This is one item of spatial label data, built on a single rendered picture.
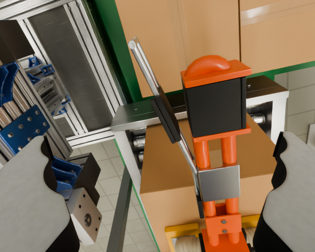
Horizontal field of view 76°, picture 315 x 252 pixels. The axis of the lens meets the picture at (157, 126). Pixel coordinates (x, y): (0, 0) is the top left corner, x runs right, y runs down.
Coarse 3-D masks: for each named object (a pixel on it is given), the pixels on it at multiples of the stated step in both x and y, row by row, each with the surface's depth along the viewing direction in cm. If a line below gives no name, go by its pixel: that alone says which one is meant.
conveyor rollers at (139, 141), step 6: (264, 102) 83; (246, 108) 86; (252, 114) 89; (258, 114) 88; (258, 120) 88; (264, 120) 87; (144, 126) 89; (138, 138) 94; (144, 138) 93; (138, 144) 94; (138, 156) 98
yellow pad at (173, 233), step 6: (168, 228) 59; (174, 228) 59; (180, 228) 58; (186, 228) 58; (192, 228) 57; (198, 228) 57; (168, 234) 59; (174, 234) 59; (180, 234) 59; (186, 234) 58; (192, 234) 58; (168, 240) 60; (174, 240) 59; (174, 246) 61
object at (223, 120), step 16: (240, 64) 24; (192, 80) 22; (208, 80) 22; (224, 80) 22; (240, 80) 23; (192, 96) 23; (208, 96) 23; (224, 96) 23; (240, 96) 23; (192, 112) 24; (208, 112) 24; (224, 112) 24; (240, 112) 24; (192, 128) 25; (208, 128) 25; (224, 128) 25; (240, 128) 25
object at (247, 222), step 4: (244, 216) 57; (248, 216) 57; (252, 216) 57; (256, 216) 56; (244, 220) 56; (248, 220) 56; (252, 220) 56; (256, 220) 56; (244, 224) 56; (248, 224) 56; (252, 224) 56; (256, 224) 56; (244, 228) 57; (248, 228) 56; (252, 248) 57
